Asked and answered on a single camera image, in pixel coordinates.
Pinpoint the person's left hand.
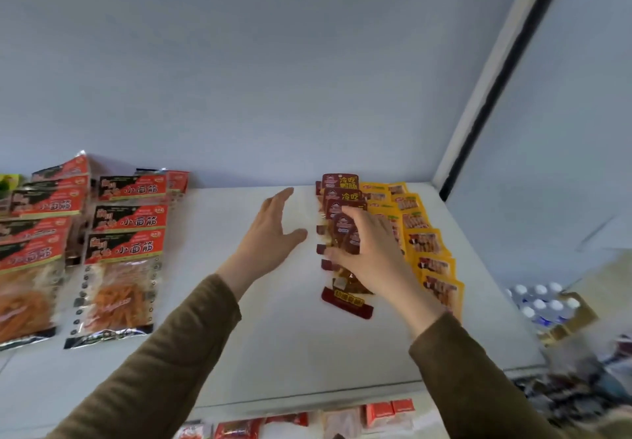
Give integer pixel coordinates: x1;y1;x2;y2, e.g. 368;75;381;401
215;186;308;301

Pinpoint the person's right hand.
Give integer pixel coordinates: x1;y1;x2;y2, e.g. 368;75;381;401
323;205;448;341

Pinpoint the row of orange clear snacks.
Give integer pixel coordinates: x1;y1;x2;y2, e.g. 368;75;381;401
359;180;465;322

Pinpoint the stack of maroon snacks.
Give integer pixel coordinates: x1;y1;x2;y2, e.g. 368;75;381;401
315;172;375;320

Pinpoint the white metal shelf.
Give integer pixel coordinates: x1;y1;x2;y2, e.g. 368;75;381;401
0;0;632;439

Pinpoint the pile of black red snacks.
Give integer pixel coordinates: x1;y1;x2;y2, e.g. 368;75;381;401
0;151;191;353

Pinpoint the row of dark red snacks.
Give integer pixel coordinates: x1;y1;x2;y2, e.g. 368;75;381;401
215;413;309;439

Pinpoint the row of white red snacks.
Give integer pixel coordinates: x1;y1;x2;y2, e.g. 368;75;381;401
172;421;206;439

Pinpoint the person's left forearm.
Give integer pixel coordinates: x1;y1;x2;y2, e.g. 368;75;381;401
47;274;243;439

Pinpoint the person's right forearm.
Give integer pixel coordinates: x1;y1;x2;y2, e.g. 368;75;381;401
408;313;569;439

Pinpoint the pack of water bottles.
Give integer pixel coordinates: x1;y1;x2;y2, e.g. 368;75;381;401
506;282;581;328

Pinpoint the brown wooden crate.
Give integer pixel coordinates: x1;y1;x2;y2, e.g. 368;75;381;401
538;293;601;346

